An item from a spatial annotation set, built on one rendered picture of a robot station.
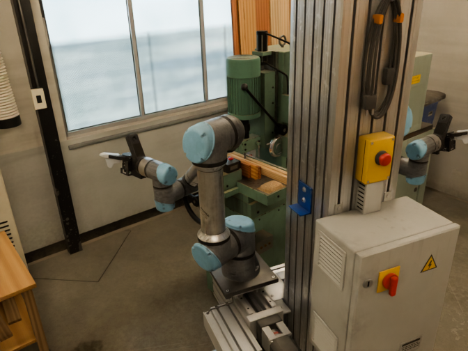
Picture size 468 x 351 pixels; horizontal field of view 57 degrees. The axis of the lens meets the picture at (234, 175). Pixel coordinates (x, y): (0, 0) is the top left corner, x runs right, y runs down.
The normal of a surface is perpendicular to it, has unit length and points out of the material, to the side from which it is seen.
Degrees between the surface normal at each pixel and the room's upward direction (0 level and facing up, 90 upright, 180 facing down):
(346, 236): 0
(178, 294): 0
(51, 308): 0
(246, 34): 87
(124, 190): 90
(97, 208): 90
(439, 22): 90
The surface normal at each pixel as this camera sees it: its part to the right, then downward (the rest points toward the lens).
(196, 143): -0.66, 0.21
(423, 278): 0.39, 0.37
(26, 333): -0.03, -0.91
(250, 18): 0.60, 0.26
